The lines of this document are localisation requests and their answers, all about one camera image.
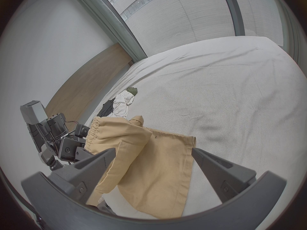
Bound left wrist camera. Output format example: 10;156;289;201
74;124;90;138

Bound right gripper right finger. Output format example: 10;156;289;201
191;148;257;203

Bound black garment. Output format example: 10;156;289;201
97;98;116;117

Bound cream garment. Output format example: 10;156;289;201
111;91;135;119

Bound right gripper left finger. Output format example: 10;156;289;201
51;148;116;204

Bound bed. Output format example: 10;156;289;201
44;37;307;225

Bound tan shorts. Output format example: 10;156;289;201
84;115;197;219

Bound grey-green curtain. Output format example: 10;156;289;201
66;0;148;63
271;0;300;64

